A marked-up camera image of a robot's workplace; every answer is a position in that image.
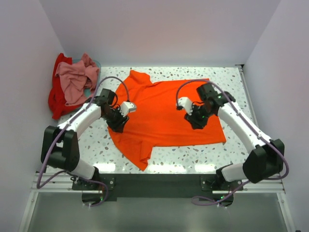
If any orange t shirt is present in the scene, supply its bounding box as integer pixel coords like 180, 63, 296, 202
108, 70, 226, 171

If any red t shirt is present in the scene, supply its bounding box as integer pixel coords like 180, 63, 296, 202
48, 53, 82, 120

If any aluminium front frame rail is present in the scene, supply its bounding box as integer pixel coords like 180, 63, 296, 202
40, 173, 284, 195

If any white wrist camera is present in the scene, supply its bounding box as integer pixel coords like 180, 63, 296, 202
120, 101, 137, 116
178, 97, 193, 116

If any teal laundry basket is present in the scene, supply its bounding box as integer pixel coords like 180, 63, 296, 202
84, 59, 101, 97

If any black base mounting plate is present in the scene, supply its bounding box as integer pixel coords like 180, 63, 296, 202
70, 174, 243, 206

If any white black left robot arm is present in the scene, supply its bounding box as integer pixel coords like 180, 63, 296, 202
41, 89, 137, 189

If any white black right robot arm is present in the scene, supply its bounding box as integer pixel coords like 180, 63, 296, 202
176, 81, 288, 190

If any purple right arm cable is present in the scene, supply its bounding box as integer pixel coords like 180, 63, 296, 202
175, 79, 290, 206

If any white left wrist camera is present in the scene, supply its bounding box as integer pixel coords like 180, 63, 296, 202
120, 101, 137, 116

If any pink t shirt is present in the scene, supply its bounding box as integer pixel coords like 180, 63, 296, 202
56, 53, 95, 106

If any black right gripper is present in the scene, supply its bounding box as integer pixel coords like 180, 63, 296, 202
184, 104, 214, 130

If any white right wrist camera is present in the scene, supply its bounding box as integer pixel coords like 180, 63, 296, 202
178, 97, 193, 116

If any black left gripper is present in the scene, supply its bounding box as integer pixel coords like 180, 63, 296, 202
102, 106, 129, 133

